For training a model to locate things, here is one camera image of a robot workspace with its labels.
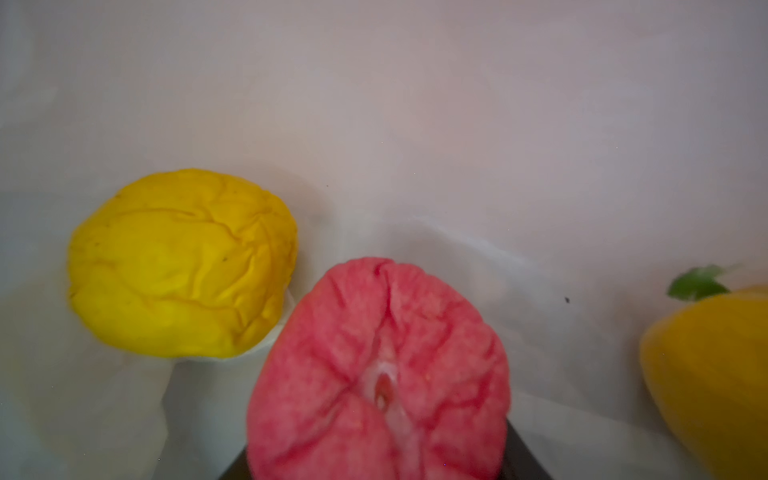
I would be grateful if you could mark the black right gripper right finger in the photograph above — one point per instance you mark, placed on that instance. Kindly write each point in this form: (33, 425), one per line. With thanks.
(518, 461)

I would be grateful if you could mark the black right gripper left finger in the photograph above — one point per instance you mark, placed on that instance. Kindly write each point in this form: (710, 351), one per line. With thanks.
(238, 469)

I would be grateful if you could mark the red toy apple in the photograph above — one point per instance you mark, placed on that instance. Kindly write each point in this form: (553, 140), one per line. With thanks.
(382, 371)

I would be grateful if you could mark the round yellow toy lemon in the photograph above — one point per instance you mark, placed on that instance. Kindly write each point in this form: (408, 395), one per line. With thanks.
(184, 264)

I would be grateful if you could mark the yellow orange toy fruit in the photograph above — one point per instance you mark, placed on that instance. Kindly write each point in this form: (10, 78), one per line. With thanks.
(705, 367)

